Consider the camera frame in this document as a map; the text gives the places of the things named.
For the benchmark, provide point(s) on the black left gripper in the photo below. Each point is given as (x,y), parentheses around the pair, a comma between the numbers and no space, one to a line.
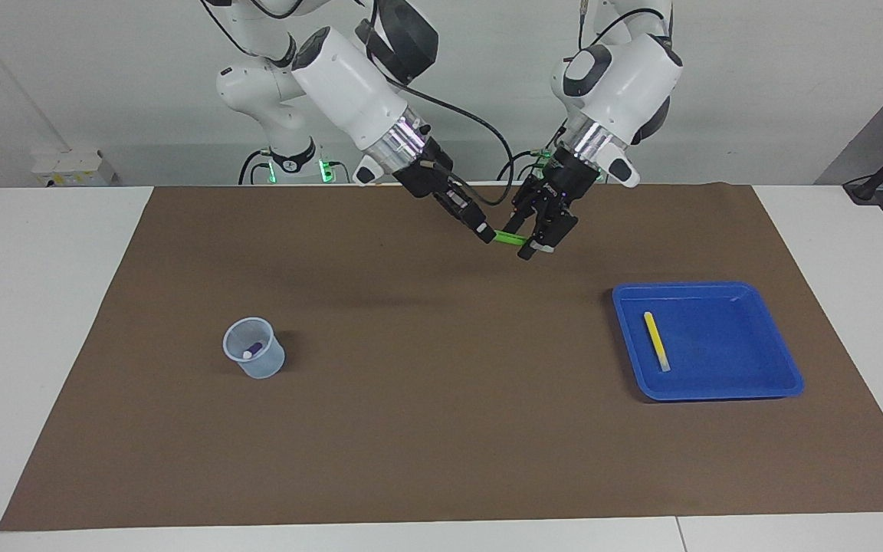
(560,180)

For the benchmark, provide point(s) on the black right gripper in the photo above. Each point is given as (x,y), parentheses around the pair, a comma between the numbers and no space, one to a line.
(441,188)

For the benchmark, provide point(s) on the green pen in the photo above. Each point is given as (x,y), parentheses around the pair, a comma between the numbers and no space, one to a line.
(509,238)

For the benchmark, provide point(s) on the yellow pen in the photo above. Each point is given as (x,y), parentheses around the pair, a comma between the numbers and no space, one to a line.
(656,341)

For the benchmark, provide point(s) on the purple pen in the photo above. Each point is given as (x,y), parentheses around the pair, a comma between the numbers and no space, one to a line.
(254,349)

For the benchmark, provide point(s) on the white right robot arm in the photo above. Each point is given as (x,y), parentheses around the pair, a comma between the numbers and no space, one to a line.
(349,84)

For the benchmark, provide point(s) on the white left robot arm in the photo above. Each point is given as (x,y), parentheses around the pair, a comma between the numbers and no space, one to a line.
(625,77)

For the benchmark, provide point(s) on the blue plastic tray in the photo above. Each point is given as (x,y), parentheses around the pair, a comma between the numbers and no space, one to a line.
(725,353)

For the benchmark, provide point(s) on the brown table mat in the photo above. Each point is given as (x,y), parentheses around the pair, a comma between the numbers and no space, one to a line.
(441,429)

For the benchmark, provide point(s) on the clear plastic cup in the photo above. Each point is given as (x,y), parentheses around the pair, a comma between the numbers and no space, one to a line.
(265,369)

